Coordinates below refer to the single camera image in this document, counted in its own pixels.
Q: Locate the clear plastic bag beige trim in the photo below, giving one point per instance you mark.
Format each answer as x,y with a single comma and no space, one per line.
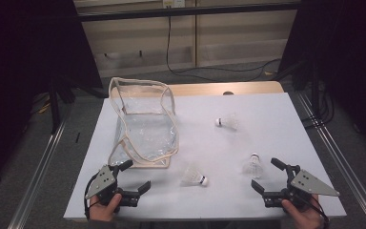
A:
146,136

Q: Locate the white feather shuttlecock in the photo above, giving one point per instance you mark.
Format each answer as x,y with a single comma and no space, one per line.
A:
193,177
227,122
253,166

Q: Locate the person's right hand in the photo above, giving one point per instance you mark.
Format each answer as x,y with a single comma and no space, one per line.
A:
303,218

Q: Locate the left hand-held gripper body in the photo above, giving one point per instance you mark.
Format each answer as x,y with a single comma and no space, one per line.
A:
103,183

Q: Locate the white wall socket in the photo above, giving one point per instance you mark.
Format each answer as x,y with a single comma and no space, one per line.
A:
173,3

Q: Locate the person's left hand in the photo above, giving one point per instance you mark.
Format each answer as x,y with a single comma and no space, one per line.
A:
103,211

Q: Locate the small black floor object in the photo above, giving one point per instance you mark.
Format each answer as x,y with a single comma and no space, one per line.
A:
77,137

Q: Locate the metal floor rail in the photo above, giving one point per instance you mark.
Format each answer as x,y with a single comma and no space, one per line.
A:
346,168
35,187

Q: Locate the wooden table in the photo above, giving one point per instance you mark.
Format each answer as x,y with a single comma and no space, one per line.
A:
251,87

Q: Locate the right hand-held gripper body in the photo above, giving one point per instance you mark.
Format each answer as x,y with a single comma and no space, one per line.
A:
308,184

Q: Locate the black metal stand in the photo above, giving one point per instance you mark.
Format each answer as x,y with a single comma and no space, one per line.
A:
54,108

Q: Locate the black horizontal bar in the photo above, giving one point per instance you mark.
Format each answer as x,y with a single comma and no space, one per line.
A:
187,12

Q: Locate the black curtain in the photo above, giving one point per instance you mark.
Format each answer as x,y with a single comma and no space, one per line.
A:
19,63
355,47

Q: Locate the white table cover board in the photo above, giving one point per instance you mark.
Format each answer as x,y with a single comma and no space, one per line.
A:
203,149

